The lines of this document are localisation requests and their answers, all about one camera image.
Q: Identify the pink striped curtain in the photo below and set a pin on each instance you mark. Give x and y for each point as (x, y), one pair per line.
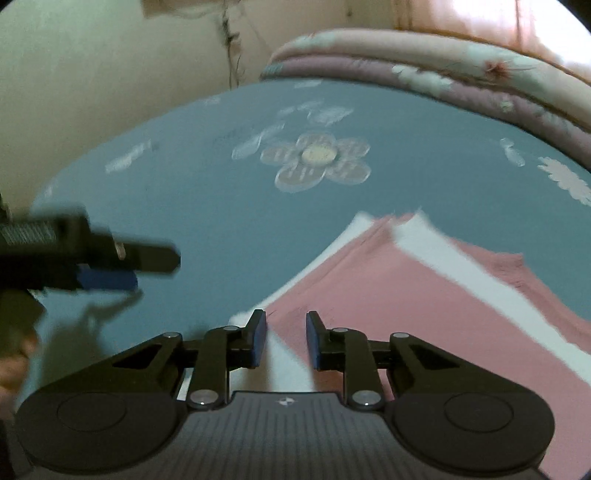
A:
(498, 23)

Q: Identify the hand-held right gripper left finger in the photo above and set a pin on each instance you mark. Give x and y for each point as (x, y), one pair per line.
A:
(261, 339)

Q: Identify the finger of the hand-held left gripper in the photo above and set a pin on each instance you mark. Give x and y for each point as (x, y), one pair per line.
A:
(108, 280)
(147, 258)

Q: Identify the folded floral quilt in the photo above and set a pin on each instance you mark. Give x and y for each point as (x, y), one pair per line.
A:
(461, 74)

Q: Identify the person's left hand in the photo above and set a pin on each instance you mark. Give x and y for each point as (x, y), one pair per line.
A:
(11, 369)

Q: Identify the pink and white sweater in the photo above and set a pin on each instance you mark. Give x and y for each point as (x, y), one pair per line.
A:
(415, 300)

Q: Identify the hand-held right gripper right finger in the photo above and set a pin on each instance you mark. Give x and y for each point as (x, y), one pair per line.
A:
(314, 341)

